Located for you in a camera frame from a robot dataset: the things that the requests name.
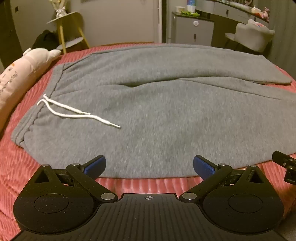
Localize white upholstered chair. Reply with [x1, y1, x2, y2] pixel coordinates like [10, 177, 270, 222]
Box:
[225, 19, 276, 53]

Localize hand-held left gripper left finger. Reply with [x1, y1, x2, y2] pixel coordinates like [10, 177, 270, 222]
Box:
[35, 155, 118, 203]

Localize grey cabinet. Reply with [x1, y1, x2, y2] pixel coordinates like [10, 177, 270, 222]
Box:
[172, 12, 215, 45]

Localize pink plush pillow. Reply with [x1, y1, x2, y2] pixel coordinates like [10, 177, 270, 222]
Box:
[0, 47, 62, 131]

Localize yellow side table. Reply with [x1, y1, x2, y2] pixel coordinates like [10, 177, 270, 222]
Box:
[47, 11, 90, 55]

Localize black bag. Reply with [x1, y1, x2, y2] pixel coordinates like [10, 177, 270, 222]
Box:
[31, 30, 62, 50]

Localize pale flower bouquet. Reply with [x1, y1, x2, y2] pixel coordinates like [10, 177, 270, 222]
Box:
[50, 0, 67, 18]

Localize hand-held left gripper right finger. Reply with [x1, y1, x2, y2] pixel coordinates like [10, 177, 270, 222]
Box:
[180, 155, 264, 202]

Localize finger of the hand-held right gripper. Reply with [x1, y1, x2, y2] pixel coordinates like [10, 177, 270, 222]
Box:
[272, 150, 296, 184]

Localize red ribbed blanket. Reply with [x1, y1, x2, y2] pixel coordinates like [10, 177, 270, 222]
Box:
[0, 42, 296, 241]

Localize grey sweat pants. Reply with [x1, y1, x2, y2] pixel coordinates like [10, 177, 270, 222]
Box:
[10, 43, 296, 179]

